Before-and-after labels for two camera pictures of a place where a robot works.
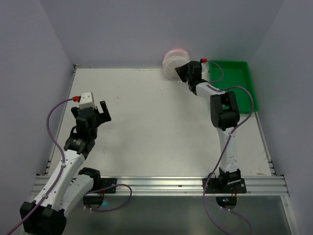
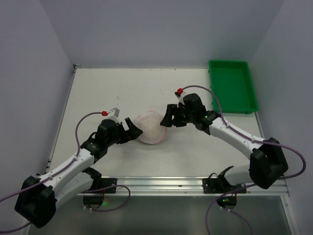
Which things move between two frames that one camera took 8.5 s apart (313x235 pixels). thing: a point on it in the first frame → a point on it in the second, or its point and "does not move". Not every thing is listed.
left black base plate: x=107 y=182 does not move
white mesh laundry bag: x=173 y=59 → x=150 y=123
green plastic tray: x=234 y=76 does not move
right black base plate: x=220 y=186 does not move
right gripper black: x=184 y=72 → x=177 y=116
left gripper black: x=97 y=113 → x=124 y=133
